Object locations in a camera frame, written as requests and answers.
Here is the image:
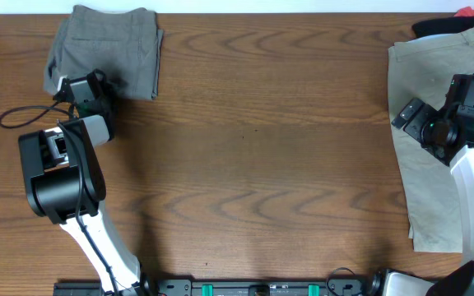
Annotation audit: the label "black garment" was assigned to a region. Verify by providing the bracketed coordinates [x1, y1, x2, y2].
[411, 16, 474, 38]

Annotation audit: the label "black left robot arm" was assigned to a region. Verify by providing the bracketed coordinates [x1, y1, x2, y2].
[18, 69, 151, 295]

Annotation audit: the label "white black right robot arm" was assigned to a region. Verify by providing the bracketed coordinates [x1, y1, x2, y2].
[379, 98, 474, 296]

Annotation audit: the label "grey shorts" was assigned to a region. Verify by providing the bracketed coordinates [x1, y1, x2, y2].
[43, 5, 164, 100]

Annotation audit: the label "beige khaki shorts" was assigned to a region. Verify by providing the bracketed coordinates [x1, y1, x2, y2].
[388, 28, 474, 252]

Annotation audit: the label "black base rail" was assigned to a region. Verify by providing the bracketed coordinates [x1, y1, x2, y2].
[53, 269, 386, 296]

